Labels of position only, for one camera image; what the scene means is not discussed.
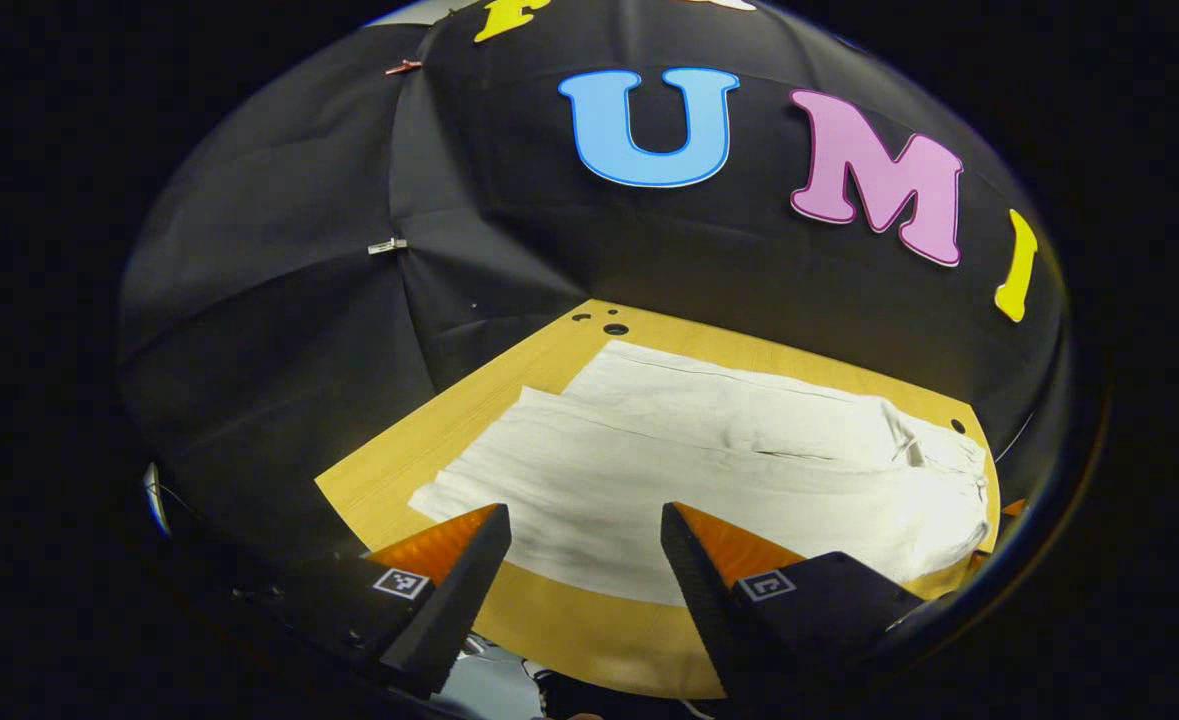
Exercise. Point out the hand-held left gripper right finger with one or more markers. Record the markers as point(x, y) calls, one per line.
point(699, 590)

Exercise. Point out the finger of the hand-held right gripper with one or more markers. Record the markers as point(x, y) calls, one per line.
point(1015, 507)

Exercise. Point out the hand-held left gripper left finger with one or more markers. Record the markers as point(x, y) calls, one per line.
point(464, 590)

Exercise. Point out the white jeans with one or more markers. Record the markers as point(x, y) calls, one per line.
point(699, 470)

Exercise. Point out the black backdrop cloth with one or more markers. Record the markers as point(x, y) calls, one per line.
point(349, 350)

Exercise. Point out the silver metal clip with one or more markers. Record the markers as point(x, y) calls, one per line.
point(387, 245)

